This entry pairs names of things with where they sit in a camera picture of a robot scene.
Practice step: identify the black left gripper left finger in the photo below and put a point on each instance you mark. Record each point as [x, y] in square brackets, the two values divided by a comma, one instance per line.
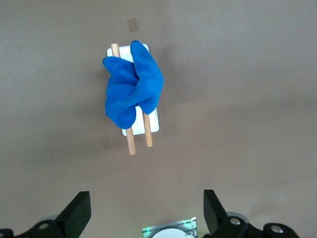
[69, 220]

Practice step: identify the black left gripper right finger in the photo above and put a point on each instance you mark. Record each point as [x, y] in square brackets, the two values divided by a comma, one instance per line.
[215, 218]

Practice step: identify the blue fleece towel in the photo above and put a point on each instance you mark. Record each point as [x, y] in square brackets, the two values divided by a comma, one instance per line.
[146, 79]

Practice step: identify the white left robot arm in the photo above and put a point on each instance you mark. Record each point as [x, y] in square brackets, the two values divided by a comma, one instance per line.
[173, 234]

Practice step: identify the brown tape patch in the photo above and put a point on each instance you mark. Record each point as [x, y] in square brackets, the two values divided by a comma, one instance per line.
[132, 24]

